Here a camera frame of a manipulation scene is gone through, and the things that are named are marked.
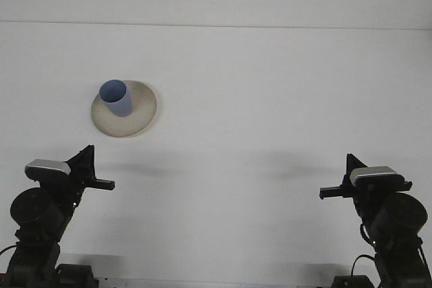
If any pale blue cup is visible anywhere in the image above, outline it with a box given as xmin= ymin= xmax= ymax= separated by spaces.
xmin=99 ymin=79 xmax=132 ymax=118

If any pale round plate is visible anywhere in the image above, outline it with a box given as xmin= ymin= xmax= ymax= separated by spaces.
xmin=90 ymin=79 xmax=162 ymax=140

